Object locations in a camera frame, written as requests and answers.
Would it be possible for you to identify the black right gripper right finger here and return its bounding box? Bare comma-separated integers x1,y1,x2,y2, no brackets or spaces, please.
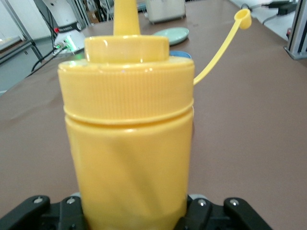
178,193,274,230

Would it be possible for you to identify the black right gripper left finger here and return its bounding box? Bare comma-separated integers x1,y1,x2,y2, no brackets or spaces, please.
0,195,85,230

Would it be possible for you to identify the yellow mustard squeeze bottle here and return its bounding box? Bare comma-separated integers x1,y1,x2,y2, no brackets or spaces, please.
57,0,252,230

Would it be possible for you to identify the blue round plate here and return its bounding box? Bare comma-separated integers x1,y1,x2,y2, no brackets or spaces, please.
169,50,192,60

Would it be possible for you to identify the mint green round plate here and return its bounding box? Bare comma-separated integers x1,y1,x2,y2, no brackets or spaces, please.
152,27,190,47

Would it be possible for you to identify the grey aluminium bar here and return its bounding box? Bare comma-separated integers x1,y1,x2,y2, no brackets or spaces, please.
289,0,307,52

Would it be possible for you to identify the black power adapter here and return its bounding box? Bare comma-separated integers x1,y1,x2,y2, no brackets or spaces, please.
261,0,298,15

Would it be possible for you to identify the cream and chrome toaster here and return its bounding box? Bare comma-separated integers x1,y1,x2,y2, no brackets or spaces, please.
143,0,187,24

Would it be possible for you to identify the black cable on table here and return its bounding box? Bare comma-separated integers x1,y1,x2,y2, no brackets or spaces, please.
30,49,64,74

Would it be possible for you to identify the grey metal frame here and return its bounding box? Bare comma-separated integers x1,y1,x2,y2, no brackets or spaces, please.
0,0,44,94

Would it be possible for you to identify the white mounting bracket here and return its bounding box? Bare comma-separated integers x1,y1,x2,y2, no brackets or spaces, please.
283,45,307,61

